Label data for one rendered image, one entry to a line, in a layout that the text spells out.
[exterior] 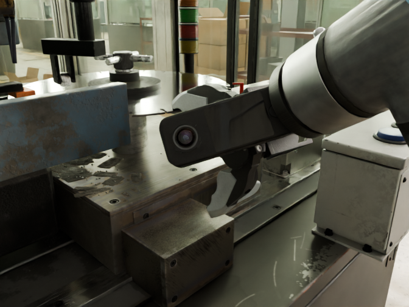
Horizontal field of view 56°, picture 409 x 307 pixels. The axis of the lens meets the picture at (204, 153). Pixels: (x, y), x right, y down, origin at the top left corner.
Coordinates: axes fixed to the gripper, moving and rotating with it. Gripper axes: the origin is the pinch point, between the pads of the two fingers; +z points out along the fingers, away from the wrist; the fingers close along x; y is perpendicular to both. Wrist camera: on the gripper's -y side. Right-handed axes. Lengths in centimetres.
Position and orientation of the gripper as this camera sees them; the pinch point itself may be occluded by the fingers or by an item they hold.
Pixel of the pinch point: (186, 160)
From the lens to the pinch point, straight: 47.9
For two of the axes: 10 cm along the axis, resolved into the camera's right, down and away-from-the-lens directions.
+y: 8.1, -2.1, 5.4
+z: -4.8, 2.7, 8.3
